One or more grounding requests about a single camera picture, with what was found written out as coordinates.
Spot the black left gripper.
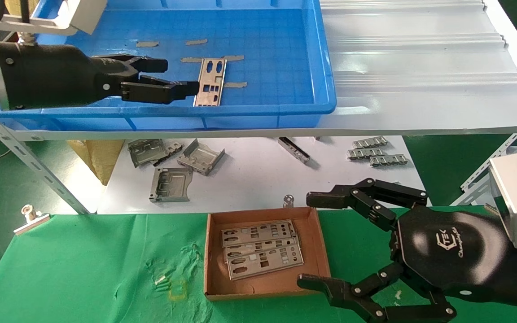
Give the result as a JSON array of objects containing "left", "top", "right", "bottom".
[{"left": 0, "top": 42, "right": 200, "bottom": 110}]

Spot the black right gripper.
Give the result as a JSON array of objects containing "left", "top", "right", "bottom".
[{"left": 297, "top": 178, "right": 510, "bottom": 323}]

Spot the brown cardboard box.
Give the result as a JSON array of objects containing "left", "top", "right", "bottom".
[{"left": 203, "top": 206, "right": 333, "bottom": 301}]

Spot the grey metal tray part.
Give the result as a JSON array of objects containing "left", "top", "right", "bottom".
[{"left": 176, "top": 139, "right": 225, "bottom": 176}]

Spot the blue plastic tray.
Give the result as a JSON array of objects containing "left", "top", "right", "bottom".
[{"left": 0, "top": 0, "right": 337, "bottom": 131}]

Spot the silver IO shield plate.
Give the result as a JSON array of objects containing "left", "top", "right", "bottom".
[
  {"left": 223, "top": 238, "right": 299, "bottom": 263},
  {"left": 226, "top": 244, "right": 304, "bottom": 281},
  {"left": 221, "top": 220, "right": 297, "bottom": 248}
]

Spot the yellow woven sack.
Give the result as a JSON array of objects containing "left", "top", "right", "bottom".
[
  {"left": 4, "top": 0, "right": 41, "bottom": 21},
  {"left": 66, "top": 140, "right": 125, "bottom": 186}
]

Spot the grey metal connector strip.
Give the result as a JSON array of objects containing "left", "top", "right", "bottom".
[
  {"left": 352, "top": 136, "right": 388, "bottom": 149},
  {"left": 347, "top": 148, "right": 386, "bottom": 160},
  {"left": 369, "top": 154, "right": 409, "bottom": 167}
]

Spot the white flat shelf board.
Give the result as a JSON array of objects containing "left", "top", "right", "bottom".
[{"left": 97, "top": 135, "right": 425, "bottom": 215}]

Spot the grey stamped metal plate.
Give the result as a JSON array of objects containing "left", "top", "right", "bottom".
[{"left": 149, "top": 167, "right": 193, "bottom": 203}]

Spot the slotted metal rack upright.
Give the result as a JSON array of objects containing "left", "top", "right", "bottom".
[{"left": 0, "top": 104, "right": 91, "bottom": 215}]

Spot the slotted metal rack brace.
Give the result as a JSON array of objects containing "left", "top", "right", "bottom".
[{"left": 460, "top": 130, "right": 517, "bottom": 207}]

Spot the white corrugated shelf panel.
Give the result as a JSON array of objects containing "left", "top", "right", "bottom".
[{"left": 0, "top": 0, "right": 517, "bottom": 140}]

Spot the green table cloth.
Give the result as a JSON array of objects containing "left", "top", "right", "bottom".
[{"left": 0, "top": 206, "right": 517, "bottom": 323}]

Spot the grey folded metal bracket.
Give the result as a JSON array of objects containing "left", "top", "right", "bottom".
[{"left": 127, "top": 139, "right": 169, "bottom": 169}]

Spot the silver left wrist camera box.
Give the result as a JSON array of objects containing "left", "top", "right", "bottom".
[{"left": 57, "top": 0, "right": 108, "bottom": 35}]

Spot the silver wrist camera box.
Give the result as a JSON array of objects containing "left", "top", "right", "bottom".
[
  {"left": 57, "top": 0, "right": 108, "bottom": 35},
  {"left": 488, "top": 150, "right": 517, "bottom": 250}
]

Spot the slim grey metal bracket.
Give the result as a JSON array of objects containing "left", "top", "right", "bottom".
[{"left": 278, "top": 137, "right": 311, "bottom": 163}]

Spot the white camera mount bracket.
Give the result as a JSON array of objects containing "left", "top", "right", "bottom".
[{"left": 0, "top": 11, "right": 77, "bottom": 110}]

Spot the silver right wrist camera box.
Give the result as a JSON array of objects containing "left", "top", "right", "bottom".
[{"left": 488, "top": 150, "right": 517, "bottom": 250}]

